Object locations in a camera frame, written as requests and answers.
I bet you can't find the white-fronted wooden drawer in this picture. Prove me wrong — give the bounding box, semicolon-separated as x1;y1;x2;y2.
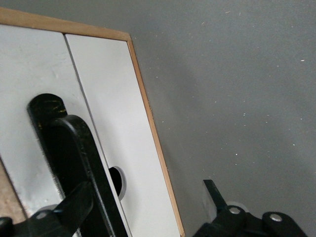
0;23;132;237

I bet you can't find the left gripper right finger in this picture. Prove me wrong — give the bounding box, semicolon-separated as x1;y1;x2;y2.
192;179;310;237

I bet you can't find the wooden drawer cabinet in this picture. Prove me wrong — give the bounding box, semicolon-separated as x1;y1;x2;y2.
0;6;186;237

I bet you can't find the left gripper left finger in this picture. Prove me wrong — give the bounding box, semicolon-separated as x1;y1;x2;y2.
0;181;94;237

